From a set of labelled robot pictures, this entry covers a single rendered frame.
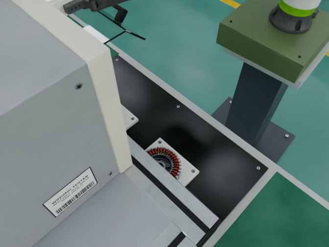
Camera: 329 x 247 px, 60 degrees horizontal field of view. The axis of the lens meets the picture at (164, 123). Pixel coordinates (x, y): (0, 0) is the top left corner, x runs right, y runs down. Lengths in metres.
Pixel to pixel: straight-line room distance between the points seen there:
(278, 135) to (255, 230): 1.14
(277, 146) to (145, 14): 1.55
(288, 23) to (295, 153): 0.93
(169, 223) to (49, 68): 0.23
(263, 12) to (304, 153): 0.96
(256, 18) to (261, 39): 0.11
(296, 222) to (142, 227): 0.52
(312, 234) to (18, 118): 0.73
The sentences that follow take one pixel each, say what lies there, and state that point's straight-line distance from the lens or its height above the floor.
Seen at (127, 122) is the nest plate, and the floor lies 0.78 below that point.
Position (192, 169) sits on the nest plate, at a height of 0.78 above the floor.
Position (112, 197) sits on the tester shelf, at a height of 1.11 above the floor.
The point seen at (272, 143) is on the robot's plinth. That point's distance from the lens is 1.82.
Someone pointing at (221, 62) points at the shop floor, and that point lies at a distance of 2.20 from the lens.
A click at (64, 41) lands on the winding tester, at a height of 1.32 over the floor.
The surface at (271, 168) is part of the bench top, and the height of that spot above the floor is 0.75.
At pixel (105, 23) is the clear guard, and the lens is 0.71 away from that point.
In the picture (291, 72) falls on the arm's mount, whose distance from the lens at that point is 1.06.
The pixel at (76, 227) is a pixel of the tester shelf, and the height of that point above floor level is 1.11.
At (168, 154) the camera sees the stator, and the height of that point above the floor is 0.82.
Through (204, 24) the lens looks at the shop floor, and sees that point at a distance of 2.53.
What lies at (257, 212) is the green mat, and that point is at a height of 0.75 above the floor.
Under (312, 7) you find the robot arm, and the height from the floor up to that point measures 0.93.
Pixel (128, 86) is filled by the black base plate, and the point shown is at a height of 0.77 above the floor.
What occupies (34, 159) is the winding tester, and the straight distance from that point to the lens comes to 0.27.
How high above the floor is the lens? 1.47
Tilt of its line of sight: 55 degrees down
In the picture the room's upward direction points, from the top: straight up
